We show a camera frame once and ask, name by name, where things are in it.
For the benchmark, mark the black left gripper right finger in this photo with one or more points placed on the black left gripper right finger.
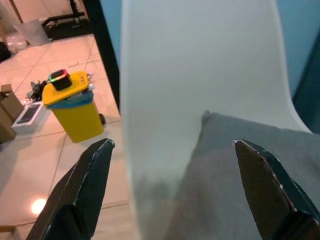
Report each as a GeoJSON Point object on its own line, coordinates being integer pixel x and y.
{"type": "Point", "coordinates": [270, 200]}

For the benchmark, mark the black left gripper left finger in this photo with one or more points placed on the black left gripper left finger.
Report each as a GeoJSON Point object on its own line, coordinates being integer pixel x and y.
{"type": "Point", "coordinates": [75, 200]}

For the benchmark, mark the white pillow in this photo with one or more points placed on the white pillow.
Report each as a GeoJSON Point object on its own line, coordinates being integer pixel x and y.
{"type": "Point", "coordinates": [220, 150]}

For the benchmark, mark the white plastic chair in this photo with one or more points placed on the white plastic chair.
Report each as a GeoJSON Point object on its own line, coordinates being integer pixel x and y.
{"type": "Point", "coordinates": [187, 75]}

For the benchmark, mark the yellow trash bin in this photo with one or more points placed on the yellow trash bin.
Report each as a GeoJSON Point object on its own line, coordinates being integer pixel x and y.
{"type": "Point", "coordinates": [80, 122]}

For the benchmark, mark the white phone box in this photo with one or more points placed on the white phone box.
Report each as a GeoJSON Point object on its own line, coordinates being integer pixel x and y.
{"type": "Point", "coordinates": [27, 117]}

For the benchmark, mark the small brown cardboard box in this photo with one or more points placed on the small brown cardboard box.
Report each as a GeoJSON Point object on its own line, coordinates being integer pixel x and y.
{"type": "Point", "coordinates": [11, 107]}
{"type": "Point", "coordinates": [5, 132]}

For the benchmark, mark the blue bin liner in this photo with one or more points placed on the blue bin liner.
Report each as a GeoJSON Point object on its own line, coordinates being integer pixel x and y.
{"type": "Point", "coordinates": [75, 102]}

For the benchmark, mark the black cube device glowing rim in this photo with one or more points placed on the black cube device glowing rim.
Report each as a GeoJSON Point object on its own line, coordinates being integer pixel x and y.
{"type": "Point", "coordinates": [61, 81]}

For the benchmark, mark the black bag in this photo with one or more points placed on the black bag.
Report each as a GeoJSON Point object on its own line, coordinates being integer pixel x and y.
{"type": "Point", "coordinates": [3, 51]}

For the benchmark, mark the black stand base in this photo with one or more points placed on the black stand base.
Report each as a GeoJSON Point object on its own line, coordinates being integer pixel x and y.
{"type": "Point", "coordinates": [67, 28]}

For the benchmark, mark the translucent white bin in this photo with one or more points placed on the translucent white bin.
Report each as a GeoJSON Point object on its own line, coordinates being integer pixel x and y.
{"type": "Point", "coordinates": [32, 32]}

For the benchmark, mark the wooden table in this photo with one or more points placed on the wooden table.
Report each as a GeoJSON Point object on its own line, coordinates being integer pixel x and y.
{"type": "Point", "coordinates": [17, 11]}

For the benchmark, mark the black door frame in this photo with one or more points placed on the black door frame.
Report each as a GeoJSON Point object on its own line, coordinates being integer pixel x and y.
{"type": "Point", "coordinates": [105, 50]}

